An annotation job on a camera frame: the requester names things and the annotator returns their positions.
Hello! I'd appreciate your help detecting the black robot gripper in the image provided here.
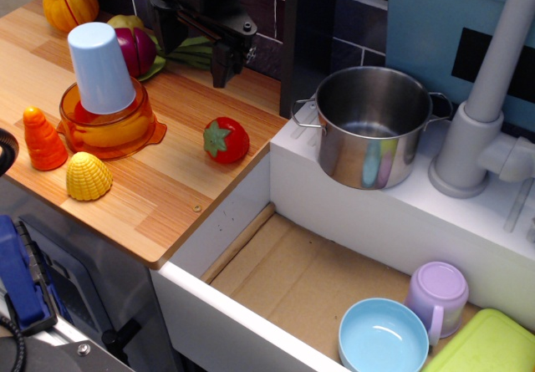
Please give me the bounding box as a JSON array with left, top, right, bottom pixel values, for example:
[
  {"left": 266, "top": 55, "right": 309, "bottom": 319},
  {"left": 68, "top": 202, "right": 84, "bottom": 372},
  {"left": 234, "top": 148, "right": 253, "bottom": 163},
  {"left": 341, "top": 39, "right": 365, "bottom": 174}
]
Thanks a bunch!
[{"left": 147, "top": 0, "right": 257, "bottom": 88}]

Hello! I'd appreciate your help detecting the red toy strawberry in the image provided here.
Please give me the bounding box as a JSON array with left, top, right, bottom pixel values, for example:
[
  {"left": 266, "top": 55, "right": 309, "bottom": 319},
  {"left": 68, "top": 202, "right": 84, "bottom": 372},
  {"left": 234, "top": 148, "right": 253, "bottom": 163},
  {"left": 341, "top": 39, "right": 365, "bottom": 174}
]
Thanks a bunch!
[{"left": 203, "top": 117, "right": 250, "bottom": 164}]

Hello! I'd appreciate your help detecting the stainless steel pot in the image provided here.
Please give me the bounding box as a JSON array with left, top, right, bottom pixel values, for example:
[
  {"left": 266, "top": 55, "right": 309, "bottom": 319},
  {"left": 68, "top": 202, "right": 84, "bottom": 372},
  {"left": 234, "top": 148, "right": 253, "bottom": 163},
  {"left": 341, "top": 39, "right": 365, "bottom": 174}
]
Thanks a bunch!
[{"left": 290, "top": 66, "right": 453, "bottom": 190}]

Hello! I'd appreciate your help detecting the green toy leaf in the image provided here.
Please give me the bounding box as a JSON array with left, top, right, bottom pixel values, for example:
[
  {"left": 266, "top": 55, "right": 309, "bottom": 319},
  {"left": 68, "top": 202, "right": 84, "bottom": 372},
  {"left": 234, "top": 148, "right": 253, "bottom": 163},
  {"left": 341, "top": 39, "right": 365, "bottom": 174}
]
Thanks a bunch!
[{"left": 136, "top": 36, "right": 212, "bottom": 81}]

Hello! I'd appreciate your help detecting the purple toy onion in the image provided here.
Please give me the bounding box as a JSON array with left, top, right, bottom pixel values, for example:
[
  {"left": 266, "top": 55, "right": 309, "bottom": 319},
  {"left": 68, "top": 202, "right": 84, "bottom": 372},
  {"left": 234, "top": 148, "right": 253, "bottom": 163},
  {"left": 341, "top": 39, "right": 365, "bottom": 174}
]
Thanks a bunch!
[{"left": 115, "top": 28, "right": 156, "bottom": 78}]

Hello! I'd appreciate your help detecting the yellow toy potato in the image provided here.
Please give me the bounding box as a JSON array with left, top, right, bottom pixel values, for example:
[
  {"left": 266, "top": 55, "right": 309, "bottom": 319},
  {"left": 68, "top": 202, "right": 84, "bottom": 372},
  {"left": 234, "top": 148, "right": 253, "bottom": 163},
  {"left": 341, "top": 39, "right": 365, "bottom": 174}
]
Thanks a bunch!
[{"left": 107, "top": 14, "right": 145, "bottom": 32}]

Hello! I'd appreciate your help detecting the light blue plastic cup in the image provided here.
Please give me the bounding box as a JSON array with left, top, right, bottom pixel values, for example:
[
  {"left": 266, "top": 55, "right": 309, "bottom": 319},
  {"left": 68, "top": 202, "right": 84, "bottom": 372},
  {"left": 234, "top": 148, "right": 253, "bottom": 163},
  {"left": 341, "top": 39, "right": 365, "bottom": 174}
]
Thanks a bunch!
[{"left": 68, "top": 22, "right": 135, "bottom": 115}]

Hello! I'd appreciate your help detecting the orange transparent plastic bowl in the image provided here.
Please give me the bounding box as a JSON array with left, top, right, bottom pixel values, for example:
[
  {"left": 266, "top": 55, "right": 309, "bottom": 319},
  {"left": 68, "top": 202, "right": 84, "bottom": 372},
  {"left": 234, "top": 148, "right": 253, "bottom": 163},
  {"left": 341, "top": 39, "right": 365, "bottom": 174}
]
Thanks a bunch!
[{"left": 57, "top": 79, "right": 167, "bottom": 161}]

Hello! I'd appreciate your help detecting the orange toy pumpkin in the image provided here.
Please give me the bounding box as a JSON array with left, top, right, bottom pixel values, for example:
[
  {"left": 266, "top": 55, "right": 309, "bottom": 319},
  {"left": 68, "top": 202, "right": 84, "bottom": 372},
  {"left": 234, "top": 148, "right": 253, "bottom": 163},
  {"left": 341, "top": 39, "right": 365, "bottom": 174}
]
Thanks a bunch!
[{"left": 43, "top": 0, "right": 99, "bottom": 33}]

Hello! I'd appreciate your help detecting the wooden countertop board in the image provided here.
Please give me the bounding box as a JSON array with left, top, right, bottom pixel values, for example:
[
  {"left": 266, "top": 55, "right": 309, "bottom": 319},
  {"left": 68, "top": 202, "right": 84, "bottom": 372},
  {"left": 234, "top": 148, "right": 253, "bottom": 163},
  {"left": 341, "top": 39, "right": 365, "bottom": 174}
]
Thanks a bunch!
[{"left": 1, "top": 0, "right": 285, "bottom": 269}]

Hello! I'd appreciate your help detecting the yellow toy corn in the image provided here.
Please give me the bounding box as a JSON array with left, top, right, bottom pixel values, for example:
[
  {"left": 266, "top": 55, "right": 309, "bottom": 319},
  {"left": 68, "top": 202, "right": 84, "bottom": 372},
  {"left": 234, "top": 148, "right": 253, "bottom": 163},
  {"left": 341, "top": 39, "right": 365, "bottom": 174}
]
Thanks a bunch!
[{"left": 66, "top": 152, "right": 113, "bottom": 201}]

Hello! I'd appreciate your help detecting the orange toy carrot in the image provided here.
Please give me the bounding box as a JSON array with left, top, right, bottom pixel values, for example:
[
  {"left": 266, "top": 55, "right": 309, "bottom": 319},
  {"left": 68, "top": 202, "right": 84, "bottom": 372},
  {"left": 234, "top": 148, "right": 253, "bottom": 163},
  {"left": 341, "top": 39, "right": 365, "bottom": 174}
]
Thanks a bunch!
[{"left": 23, "top": 106, "right": 68, "bottom": 171}]

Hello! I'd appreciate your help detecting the light blue panel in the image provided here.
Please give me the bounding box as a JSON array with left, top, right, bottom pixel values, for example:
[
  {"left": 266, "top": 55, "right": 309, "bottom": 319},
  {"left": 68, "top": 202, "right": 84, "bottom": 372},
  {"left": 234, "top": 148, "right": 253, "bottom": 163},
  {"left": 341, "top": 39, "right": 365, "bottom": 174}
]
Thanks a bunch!
[{"left": 385, "top": 0, "right": 535, "bottom": 134}]

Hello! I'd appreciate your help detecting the white toy sink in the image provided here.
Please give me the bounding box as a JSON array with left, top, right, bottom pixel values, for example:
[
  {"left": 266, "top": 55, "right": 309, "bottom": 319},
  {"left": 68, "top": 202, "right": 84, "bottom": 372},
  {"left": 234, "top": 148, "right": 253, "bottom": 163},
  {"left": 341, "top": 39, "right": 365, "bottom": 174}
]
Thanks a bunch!
[{"left": 151, "top": 120, "right": 534, "bottom": 371}]

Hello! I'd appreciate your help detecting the grey toy faucet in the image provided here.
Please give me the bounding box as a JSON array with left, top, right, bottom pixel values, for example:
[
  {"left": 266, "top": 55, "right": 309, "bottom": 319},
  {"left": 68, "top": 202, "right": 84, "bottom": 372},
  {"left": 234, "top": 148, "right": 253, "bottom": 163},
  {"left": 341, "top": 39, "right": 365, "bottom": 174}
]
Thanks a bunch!
[{"left": 428, "top": 0, "right": 534, "bottom": 198}]

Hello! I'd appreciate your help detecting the blue clamp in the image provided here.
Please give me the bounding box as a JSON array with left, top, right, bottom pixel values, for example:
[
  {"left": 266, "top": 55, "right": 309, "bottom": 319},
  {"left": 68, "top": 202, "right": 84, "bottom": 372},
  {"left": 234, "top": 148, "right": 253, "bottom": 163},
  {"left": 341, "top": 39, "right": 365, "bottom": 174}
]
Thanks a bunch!
[{"left": 1, "top": 215, "right": 57, "bottom": 336}]

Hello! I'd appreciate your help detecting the lilac plastic mug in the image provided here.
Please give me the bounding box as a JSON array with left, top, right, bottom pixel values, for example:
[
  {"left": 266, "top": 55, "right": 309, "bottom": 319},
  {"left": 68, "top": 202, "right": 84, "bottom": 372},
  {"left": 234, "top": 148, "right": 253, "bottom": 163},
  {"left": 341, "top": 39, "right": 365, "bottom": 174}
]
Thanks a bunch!
[{"left": 404, "top": 261, "right": 469, "bottom": 347}]

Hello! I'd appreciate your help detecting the light blue bowl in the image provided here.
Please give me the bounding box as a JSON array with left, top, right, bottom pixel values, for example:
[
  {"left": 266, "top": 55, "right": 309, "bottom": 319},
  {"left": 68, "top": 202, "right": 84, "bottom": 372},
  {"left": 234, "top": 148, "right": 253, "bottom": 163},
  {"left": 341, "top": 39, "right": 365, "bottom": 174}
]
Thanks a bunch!
[{"left": 338, "top": 298, "right": 429, "bottom": 371}]

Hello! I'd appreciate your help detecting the lime green plastic plate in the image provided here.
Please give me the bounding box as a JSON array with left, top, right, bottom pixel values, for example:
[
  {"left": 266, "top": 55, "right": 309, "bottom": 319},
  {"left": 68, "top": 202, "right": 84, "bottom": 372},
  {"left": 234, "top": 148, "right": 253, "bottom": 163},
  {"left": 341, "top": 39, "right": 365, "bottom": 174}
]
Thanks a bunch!
[{"left": 424, "top": 308, "right": 534, "bottom": 371}]

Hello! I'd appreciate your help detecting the black cable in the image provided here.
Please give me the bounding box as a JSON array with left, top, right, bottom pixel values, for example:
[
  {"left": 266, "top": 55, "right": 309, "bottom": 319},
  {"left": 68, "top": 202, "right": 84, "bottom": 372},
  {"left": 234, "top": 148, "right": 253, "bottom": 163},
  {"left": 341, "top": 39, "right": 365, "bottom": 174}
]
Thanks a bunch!
[{"left": 0, "top": 127, "right": 20, "bottom": 178}]

